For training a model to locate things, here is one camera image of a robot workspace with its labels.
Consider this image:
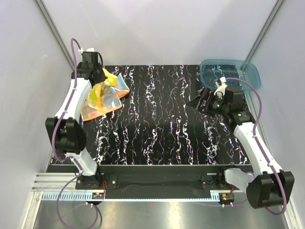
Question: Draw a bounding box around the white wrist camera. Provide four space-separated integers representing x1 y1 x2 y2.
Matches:
213 77 227 100
78 48 95 54

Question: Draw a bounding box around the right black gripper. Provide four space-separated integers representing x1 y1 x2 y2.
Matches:
185 87 229 118

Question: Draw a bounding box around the aluminium rail with slots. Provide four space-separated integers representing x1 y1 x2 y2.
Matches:
32 173 239 204

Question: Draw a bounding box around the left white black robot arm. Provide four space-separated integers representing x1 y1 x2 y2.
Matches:
45 48 104 189

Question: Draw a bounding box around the blue transparent plastic bin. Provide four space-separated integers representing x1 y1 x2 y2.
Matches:
200 59 261 93

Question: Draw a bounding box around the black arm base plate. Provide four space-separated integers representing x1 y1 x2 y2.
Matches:
76 164 253 200

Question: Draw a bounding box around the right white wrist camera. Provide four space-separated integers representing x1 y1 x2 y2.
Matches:
213 77 227 100

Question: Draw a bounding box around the aluminium frame post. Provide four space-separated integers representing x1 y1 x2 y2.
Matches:
245 0 286 62
34 0 74 70

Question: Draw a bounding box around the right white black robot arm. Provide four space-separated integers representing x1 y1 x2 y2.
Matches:
187 86 295 212

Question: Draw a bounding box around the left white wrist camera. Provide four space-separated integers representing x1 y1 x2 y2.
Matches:
78 48 95 54

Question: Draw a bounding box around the purple cable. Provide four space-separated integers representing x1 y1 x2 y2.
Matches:
51 38 100 229
197 76 288 215

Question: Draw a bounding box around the orange blue patterned towel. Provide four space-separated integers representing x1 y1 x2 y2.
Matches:
81 73 129 122

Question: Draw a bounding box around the right aluminium frame post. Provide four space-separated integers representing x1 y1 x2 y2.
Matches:
245 0 286 62

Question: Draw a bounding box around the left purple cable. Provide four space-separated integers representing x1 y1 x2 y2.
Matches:
51 38 100 229

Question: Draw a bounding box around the left aluminium frame post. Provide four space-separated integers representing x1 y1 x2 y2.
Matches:
34 0 74 70

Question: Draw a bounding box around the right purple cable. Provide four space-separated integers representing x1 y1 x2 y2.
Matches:
197 76 288 215

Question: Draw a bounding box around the yellow crocodile towel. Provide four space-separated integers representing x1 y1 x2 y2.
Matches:
86 68 117 110

